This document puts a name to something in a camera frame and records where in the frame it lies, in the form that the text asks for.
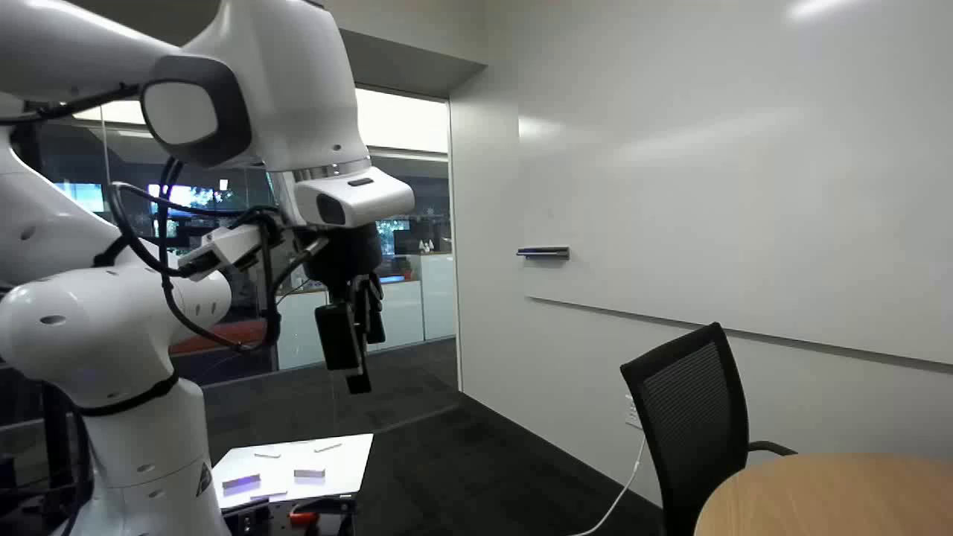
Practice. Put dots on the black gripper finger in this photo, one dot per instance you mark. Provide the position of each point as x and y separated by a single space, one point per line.
340 337
372 310

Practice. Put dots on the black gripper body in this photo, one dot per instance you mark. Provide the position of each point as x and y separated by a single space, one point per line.
345 256

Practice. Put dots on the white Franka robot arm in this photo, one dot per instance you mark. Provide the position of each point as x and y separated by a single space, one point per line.
99 328

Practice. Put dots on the black mesh office chair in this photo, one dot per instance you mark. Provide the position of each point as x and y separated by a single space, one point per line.
695 427

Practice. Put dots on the white low cabinets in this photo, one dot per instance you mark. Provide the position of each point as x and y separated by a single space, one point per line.
407 316

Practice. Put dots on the red bench seat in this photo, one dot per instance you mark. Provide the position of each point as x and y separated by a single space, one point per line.
233 335

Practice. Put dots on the small grey metal block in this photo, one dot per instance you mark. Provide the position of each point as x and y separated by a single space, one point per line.
242 482
266 453
328 447
311 475

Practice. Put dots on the white flat board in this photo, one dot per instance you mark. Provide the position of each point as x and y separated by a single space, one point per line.
348 466

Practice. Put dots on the round wooden table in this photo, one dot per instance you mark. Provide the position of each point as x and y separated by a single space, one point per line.
835 496

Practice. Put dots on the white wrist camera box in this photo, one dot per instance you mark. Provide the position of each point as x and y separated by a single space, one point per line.
233 244

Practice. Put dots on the white wall whiteboard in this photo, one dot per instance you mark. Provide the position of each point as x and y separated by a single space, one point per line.
747 198

